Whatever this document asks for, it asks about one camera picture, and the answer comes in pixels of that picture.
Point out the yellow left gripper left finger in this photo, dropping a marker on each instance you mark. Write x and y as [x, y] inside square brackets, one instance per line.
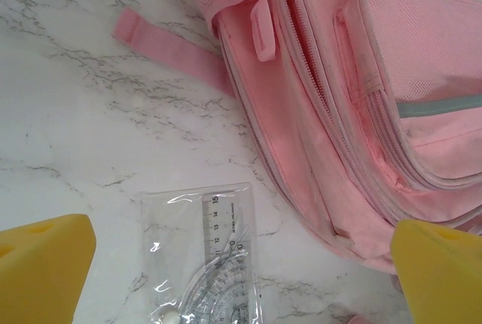
[41, 275]

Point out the clear ruler set pouch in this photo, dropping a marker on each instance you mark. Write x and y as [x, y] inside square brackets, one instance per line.
[196, 245]

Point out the pink student backpack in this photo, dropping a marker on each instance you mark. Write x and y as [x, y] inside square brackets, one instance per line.
[301, 113]

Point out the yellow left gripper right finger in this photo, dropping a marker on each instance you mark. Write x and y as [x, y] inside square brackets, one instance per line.
[444, 279]

